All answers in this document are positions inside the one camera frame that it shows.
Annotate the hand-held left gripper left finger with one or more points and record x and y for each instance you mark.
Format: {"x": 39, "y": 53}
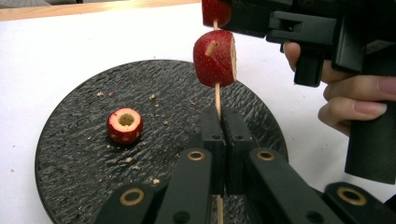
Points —
{"x": 216, "y": 155}

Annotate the thin wooden skewer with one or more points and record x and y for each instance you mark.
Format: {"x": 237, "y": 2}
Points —
{"x": 218, "y": 99}

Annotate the red cored hawthorn fruit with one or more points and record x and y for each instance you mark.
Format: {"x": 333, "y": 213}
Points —
{"x": 214, "y": 12}
{"x": 214, "y": 62}
{"x": 124, "y": 130}

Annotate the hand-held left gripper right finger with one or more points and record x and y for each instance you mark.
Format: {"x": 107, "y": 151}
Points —
{"x": 236, "y": 161}

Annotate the black round textured plate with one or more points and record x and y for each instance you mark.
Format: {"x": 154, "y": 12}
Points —
{"x": 93, "y": 174}

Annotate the wooden table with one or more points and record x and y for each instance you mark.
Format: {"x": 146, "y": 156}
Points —
{"x": 62, "y": 11}

